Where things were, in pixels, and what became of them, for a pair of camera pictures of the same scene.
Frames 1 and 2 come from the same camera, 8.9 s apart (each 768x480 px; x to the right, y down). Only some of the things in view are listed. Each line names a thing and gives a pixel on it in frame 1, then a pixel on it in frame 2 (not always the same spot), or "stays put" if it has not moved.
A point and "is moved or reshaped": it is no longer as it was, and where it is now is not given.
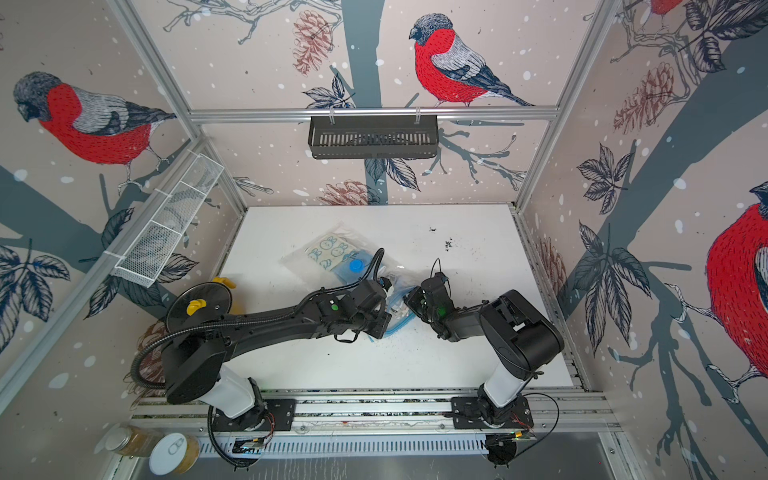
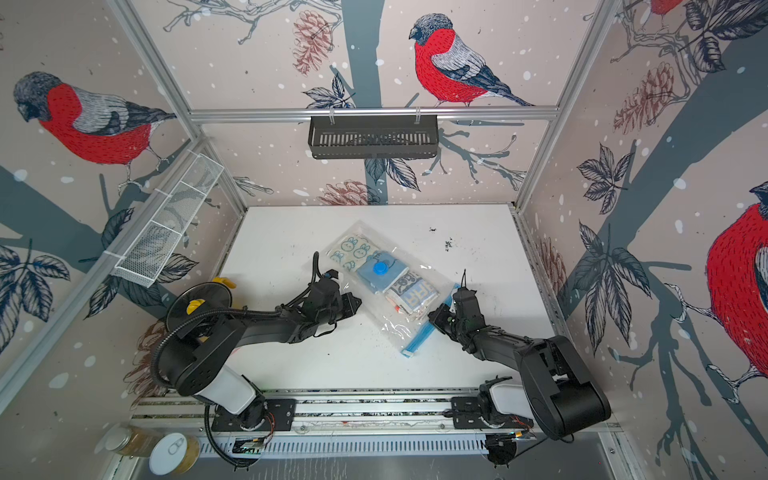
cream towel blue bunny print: (329, 251) -> (351, 251)
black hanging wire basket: (374, 139) stays put
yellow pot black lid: (198, 305) stays put
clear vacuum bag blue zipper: (341, 256) is moved or reshaped
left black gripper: (384, 324) -> (348, 299)
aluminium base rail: (566, 424) stays put
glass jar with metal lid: (132, 440) stays put
